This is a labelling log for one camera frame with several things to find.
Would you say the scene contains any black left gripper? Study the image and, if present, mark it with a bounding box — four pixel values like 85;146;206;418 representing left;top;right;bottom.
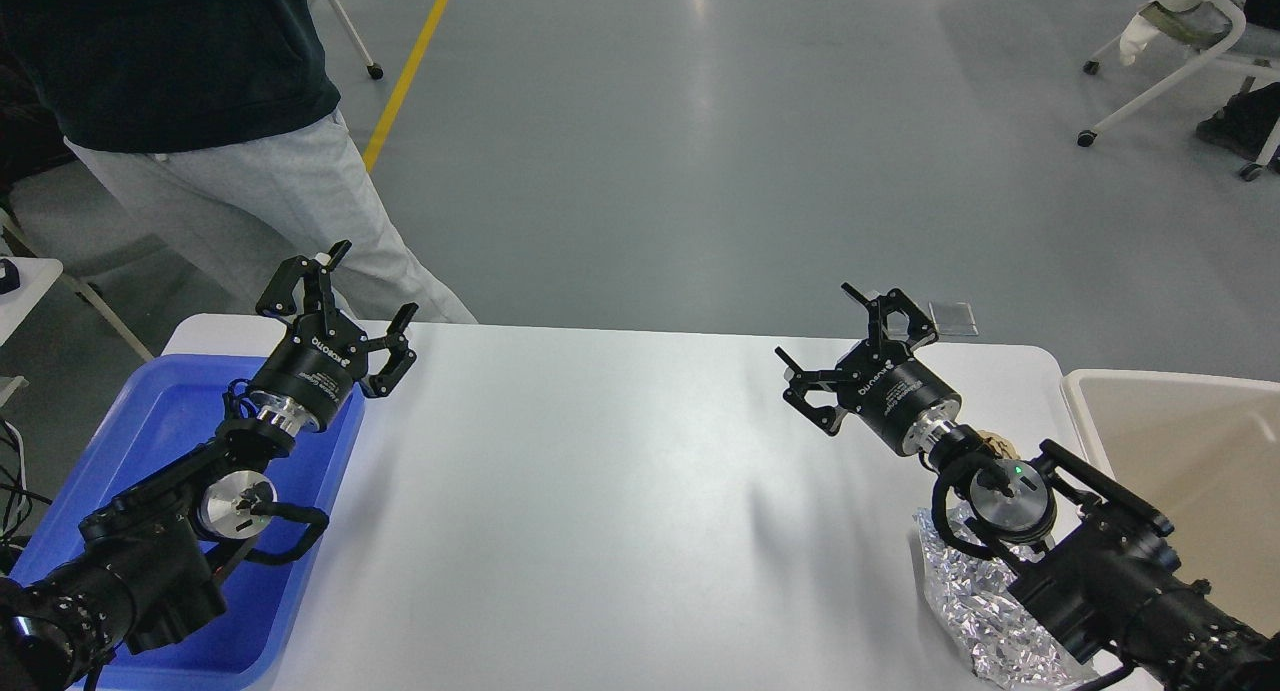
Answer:
248;241;419;433

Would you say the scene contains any white side table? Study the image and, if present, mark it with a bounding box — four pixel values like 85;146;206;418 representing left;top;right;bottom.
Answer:
0;256;154;412

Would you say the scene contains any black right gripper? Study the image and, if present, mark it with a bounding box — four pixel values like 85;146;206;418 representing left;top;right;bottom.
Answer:
774;284;961;457

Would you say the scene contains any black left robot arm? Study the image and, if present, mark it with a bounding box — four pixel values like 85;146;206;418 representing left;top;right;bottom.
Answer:
3;241;417;690

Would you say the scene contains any white chair leg with caster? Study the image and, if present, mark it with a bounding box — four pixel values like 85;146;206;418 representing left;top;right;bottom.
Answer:
308;0;385;81

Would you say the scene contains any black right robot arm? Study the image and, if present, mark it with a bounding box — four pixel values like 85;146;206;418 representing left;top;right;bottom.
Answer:
783;284;1279;690

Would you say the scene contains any white rolling chair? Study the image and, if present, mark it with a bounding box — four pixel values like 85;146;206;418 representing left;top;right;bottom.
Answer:
1076;0;1279;182

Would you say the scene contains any blue plastic bin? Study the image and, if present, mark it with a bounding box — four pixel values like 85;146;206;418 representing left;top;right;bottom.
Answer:
3;352;364;690

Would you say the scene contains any person in dark hoodie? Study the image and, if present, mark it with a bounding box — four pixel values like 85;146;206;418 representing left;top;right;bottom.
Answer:
3;0;474;325

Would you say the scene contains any right metal floor plate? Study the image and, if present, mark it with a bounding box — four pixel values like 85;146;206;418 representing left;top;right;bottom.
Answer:
929;302;980;337

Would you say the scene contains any silver foil bag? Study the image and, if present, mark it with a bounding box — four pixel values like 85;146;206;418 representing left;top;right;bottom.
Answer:
914;507;1100;690

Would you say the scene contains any crumpled brown paper ball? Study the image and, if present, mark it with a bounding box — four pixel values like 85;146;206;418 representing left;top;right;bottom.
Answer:
977;430;1021;459

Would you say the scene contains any beige plastic bin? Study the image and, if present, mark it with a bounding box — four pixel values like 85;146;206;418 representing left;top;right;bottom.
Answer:
1062;369;1279;636

